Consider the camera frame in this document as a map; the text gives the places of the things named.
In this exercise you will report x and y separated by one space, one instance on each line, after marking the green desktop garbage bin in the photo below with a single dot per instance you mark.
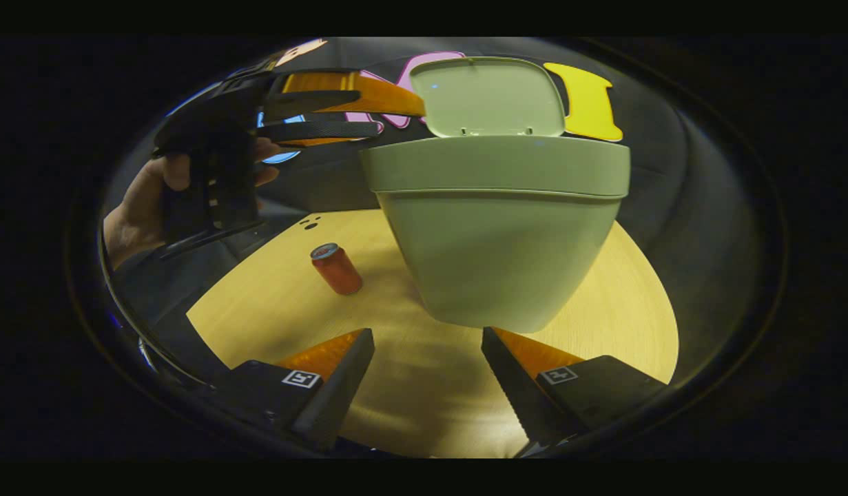
499 262

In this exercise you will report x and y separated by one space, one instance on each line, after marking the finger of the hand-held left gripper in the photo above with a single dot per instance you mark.
320 129
306 103

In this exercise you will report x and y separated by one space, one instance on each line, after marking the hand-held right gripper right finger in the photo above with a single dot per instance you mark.
516 393

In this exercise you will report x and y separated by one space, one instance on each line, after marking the black backdrop cloth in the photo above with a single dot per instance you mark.
671 207

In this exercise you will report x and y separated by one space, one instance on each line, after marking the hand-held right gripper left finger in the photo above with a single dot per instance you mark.
337 393

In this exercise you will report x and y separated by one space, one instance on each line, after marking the wooden desktop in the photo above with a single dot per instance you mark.
410 386

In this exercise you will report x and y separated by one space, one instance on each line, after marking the red pop can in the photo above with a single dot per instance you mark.
337 272

